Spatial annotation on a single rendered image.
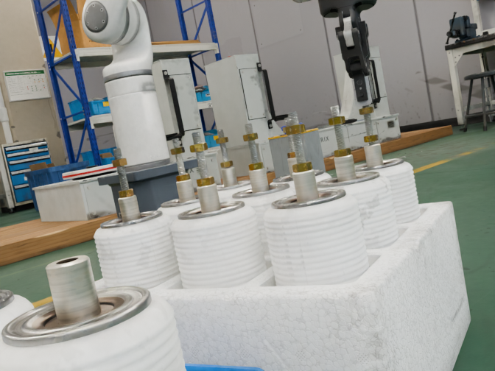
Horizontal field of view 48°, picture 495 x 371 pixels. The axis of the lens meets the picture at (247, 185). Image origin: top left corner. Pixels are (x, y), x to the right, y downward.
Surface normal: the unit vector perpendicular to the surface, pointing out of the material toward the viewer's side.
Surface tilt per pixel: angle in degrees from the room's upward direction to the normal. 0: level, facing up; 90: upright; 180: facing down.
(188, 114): 90
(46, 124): 90
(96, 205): 90
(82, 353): 57
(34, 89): 90
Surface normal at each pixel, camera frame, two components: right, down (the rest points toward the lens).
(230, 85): -0.72, 0.20
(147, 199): -0.07, 0.11
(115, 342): 0.36, -0.55
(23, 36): 0.66, -0.06
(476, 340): -0.19, -0.98
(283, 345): -0.48, 0.18
